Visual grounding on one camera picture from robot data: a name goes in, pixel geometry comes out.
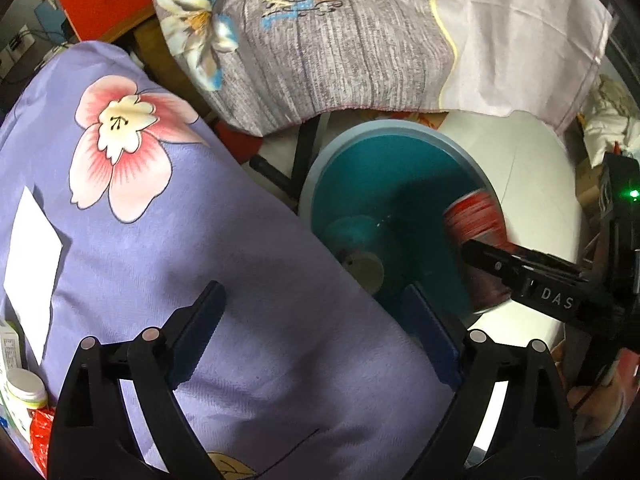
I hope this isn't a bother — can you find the red orange snack bag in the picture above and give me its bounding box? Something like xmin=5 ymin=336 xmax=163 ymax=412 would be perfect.
xmin=29 ymin=408 xmax=55 ymax=477

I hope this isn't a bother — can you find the white bottle green label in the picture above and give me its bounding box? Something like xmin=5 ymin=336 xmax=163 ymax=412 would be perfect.
xmin=1 ymin=367 xmax=49 ymax=442

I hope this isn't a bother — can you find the red soda can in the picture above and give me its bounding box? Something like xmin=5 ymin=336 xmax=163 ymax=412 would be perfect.
xmin=444 ymin=188 xmax=513 ymax=313

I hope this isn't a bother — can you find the white paper napkin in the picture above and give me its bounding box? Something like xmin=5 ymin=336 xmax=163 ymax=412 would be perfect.
xmin=3 ymin=188 xmax=63 ymax=364

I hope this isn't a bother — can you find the green white carton box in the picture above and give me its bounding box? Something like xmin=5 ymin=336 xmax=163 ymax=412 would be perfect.
xmin=0 ymin=320 xmax=23 ymax=385

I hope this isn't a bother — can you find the pink paper cup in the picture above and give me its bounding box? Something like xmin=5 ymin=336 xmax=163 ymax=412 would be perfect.
xmin=321 ymin=216 xmax=385 ymax=296

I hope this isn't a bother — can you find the teal trash bin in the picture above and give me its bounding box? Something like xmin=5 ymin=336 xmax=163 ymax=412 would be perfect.
xmin=298 ymin=119 xmax=494 ymax=324

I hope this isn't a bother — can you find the person right hand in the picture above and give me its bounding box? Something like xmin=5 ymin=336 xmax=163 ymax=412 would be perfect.
xmin=567 ymin=360 xmax=626 ymax=442

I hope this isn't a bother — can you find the purple floral tablecloth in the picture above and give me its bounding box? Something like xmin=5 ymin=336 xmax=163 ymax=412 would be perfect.
xmin=1 ymin=41 xmax=452 ymax=479

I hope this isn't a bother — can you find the grey floral draped sheet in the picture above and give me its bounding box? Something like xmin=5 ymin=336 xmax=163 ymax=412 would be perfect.
xmin=153 ymin=0 xmax=613 ymax=136

